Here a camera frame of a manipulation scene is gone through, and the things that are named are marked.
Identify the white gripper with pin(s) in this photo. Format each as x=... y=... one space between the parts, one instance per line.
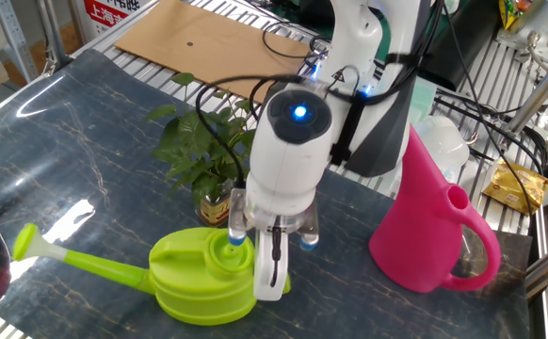
x=264 y=273

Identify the lime green watering can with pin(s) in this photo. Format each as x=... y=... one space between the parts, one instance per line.
x=189 y=287

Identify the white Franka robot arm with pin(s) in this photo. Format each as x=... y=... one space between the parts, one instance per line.
x=293 y=165

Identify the green leafy plant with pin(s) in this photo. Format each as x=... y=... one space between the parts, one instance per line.
x=184 y=136

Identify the glass bottle with label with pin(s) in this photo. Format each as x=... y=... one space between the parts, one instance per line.
x=213 y=212

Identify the dark blue marble mat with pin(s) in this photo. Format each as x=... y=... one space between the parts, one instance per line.
x=349 y=306

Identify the pink watering can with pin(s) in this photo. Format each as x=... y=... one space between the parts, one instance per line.
x=415 y=235

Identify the white translucent plastic container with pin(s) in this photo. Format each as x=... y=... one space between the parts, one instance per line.
x=443 y=141

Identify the brown cardboard sheet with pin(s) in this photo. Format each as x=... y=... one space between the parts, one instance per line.
x=198 y=42

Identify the gold snack packet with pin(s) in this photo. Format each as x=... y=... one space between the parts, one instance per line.
x=514 y=193

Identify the red and white sign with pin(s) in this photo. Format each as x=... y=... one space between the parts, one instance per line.
x=107 y=16

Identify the black foam pad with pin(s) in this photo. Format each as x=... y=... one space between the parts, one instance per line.
x=472 y=42

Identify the grey metal pole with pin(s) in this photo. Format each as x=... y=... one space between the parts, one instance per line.
x=53 y=33

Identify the perforated metal shelf upright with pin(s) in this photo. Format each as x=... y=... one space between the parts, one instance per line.
x=15 y=42

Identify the yellow snack bag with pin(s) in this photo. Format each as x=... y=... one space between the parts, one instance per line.
x=511 y=11

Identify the grey metal machine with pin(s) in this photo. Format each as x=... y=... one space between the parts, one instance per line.
x=547 y=23

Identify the aluminium profile post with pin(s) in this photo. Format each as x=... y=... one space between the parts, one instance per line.
x=537 y=94

